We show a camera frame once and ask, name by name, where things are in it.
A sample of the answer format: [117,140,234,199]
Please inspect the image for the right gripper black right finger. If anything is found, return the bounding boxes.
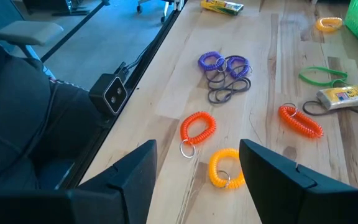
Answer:
[239,139,358,224]

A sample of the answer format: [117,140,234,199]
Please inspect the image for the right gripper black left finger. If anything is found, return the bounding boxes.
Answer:
[70,139,158,224]

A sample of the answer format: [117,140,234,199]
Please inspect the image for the yellow coil wrist keychain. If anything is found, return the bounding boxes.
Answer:
[314,16,344,34]
[208,147,247,190]

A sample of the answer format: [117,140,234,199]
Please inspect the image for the green rubber band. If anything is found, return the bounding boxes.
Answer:
[298,66,349,89]

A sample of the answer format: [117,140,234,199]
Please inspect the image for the office chair grey armrest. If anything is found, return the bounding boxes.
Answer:
[0,20,65,62]

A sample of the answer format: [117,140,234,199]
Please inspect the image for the yellow silver pencil pack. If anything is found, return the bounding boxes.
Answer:
[316,81,358,111]

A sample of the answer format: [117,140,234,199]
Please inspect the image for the person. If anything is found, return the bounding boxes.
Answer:
[0,23,107,191]

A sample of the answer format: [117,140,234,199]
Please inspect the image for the yellow crayon box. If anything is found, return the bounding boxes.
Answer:
[200,0,245,16]

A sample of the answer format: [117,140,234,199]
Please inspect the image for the orange coil wrist keychain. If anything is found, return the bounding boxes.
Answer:
[278,102,324,139]
[179,111,218,159]

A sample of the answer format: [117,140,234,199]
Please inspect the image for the black table-level camera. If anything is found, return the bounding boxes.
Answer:
[88,72,129,117]

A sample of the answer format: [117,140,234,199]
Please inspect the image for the black camera cable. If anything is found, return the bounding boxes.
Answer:
[116,43,155,77]

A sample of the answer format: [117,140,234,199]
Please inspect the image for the purple coil wrist keychain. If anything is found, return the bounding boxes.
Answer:
[197,51,228,73]
[226,55,254,80]

